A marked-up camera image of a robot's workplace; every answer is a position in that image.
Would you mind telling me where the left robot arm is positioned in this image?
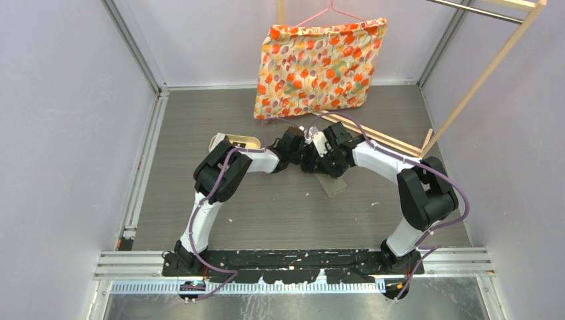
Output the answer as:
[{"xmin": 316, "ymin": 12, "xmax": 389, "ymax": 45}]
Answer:
[{"xmin": 174, "ymin": 126, "xmax": 305, "ymax": 276}]

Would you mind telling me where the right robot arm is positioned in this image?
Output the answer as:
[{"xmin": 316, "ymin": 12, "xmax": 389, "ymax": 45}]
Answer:
[{"xmin": 306, "ymin": 123, "xmax": 458, "ymax": 274}]

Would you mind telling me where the beige oval tray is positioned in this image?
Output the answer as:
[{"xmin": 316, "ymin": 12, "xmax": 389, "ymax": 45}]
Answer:
[{"xmin": 208, "ymin": 133, "xmax": 261, "ymax": 151}]

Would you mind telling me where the floral fabric bag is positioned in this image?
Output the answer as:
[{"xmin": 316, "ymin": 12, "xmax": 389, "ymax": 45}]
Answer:
[{"xmin": 253, "ymin": 17, "xmax": 387, "ymax": 119}]

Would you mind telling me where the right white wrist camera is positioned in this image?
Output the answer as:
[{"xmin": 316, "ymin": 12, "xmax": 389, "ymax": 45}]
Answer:
[{"xmin": 306, "ymin": 127, "xmax": 328, "ymax": 157}]

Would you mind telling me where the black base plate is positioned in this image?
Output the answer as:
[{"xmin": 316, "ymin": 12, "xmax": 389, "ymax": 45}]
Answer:
[{"xmin": 161, "ymin": 249, "xmax": 424, "ymax": 284}]

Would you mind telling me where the pink wire hanger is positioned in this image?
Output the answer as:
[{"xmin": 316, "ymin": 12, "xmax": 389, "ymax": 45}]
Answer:
[{"xmin": 294, "ymin": 1, "xmax": 367, "ymax": 29}]

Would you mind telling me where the aluminium front rail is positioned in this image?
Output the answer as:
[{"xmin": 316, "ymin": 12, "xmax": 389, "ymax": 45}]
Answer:
[{"xmin": 94, "ymin": 247, "xmax": 495, "ymax": 297}]

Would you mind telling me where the wooden rack frame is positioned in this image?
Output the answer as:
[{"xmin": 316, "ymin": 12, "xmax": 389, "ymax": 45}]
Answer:
[{"xmin": 275, "ymin": 1, "xmax": 562, "ymax": 167}]

